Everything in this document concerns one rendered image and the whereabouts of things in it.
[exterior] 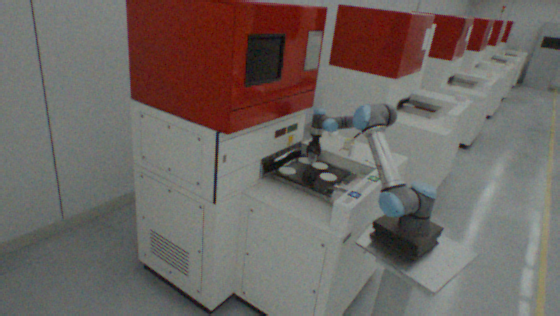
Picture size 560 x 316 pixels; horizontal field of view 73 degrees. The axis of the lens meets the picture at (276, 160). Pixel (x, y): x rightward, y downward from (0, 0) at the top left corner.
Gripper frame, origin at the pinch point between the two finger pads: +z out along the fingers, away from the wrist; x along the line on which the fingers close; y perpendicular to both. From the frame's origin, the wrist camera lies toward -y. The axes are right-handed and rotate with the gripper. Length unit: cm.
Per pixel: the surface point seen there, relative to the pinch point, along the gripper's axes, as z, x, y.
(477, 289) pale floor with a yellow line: 91, 138, -15
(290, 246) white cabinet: 28, -7, 52
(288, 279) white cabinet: 49, -5, 53
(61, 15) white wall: -66, -173, -29
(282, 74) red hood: -56, -23, 18
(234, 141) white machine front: -24, -43, 42
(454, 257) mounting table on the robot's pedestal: 9, 70, 67
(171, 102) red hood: -37, -78, 34
